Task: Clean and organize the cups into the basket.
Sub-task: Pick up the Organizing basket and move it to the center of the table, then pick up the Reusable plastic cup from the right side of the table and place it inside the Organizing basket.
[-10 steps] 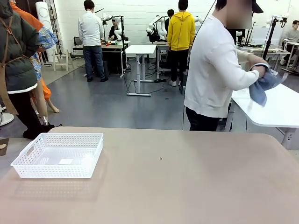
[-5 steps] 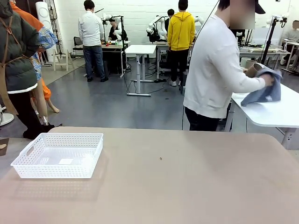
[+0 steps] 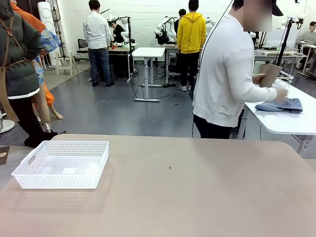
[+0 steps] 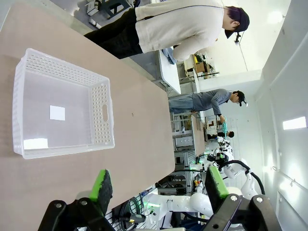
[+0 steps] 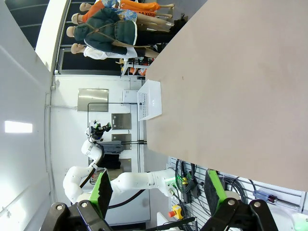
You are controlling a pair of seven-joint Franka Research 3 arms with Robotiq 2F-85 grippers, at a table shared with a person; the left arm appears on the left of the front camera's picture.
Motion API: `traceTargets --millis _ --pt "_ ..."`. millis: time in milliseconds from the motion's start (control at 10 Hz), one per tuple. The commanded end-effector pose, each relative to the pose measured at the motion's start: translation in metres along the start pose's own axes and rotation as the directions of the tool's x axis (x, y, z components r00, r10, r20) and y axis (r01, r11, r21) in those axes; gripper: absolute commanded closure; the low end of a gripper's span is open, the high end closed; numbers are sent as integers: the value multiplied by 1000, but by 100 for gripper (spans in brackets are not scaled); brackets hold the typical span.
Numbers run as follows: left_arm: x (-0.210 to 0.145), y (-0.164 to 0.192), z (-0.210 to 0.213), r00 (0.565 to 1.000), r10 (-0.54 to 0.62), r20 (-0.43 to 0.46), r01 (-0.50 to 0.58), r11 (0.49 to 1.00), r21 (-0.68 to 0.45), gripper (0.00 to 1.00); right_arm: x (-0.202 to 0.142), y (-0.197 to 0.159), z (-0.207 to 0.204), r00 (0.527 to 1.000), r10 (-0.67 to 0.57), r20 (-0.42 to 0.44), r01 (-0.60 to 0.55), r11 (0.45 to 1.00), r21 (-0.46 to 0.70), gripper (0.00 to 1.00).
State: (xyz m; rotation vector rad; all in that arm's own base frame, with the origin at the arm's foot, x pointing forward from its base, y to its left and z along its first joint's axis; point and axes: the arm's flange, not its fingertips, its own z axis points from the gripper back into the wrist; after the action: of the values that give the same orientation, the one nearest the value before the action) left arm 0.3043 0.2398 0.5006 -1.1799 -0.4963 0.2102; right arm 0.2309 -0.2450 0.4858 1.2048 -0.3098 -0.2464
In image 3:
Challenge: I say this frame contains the person's right hand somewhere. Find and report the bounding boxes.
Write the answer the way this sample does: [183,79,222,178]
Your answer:
[274,86,289,103]

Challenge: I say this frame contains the white robot at wooden desk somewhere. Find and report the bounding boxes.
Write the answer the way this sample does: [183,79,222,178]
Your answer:
[107,14,131,44]

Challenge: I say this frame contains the person in white sweater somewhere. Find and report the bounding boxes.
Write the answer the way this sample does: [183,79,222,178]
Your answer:
[192,0,289,139]

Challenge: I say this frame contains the wooden top desk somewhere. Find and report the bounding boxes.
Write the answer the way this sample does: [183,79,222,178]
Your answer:
[107,43,139,83]

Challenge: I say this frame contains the long desk with clutter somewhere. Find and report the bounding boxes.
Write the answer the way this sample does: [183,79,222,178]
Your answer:
[254,48,308,75]

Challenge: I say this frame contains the dark haired person behind hoodie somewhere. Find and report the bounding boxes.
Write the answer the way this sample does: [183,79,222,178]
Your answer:
[174,8,187,38]

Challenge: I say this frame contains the white side table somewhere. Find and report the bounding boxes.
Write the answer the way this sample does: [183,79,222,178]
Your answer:
[238,83,316,158]

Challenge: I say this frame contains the brown board piece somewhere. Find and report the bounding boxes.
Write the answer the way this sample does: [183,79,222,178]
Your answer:
[0,145,10,166]

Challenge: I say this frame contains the white wooden step stool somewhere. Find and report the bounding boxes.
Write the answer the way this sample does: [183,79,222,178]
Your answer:
[54,51,79,76]

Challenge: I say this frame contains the person's left hand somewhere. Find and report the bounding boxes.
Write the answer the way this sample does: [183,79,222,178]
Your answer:
[252,73,265,86]

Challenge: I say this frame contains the black baseball cap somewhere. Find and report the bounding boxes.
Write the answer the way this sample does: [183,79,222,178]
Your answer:
[271,0,285,17]

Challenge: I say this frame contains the black chair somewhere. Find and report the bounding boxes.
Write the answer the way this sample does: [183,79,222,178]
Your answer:
[76,38,90,62]

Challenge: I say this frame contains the person's white sleeved right forearm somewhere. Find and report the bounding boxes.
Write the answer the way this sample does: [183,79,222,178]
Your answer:
[243,74,278,102]

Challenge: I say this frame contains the round white stand base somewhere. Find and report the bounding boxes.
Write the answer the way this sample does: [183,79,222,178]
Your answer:
[0,119,16,134]

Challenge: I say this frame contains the white perforated plastic basket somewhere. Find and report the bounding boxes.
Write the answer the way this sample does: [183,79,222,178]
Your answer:
[11,140,110,190]

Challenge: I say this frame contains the white wire dish rack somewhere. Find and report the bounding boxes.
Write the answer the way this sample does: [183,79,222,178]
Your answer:
[271,70,294,92]

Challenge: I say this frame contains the blue patterned shirt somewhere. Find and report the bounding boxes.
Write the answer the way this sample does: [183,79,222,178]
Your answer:
[34,28,62,86]

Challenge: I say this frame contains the person in white shirt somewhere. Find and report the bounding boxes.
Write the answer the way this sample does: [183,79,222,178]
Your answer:
[82,0,116,87]

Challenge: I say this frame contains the blue grey towel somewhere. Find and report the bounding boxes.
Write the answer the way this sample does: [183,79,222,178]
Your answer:
[255,98,304,114]

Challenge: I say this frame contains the white robot with black gripper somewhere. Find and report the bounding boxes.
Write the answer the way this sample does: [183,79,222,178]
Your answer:
[155,16,179,45]

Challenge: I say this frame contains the white standing desk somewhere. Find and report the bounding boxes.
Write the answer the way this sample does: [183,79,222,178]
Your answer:
[132,46,166,102]

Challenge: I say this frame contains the black camera tripod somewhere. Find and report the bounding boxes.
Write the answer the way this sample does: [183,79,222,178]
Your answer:
[275,16,305,69]

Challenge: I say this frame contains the person in yellow hoodie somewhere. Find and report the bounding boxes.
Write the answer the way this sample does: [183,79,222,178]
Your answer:
[176,0,207,92]

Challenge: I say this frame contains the small white table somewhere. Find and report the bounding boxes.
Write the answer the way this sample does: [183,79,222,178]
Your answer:
[297,43,316,77]

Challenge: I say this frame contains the figure in dark green vest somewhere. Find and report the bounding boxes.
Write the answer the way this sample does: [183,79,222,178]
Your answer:
[0,0,59,149]

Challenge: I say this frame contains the seated person in black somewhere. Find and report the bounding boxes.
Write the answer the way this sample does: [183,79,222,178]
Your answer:
[111,22,126,44]

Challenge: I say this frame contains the seated person in grey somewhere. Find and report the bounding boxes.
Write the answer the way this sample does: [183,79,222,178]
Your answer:
[295,21,316,70]

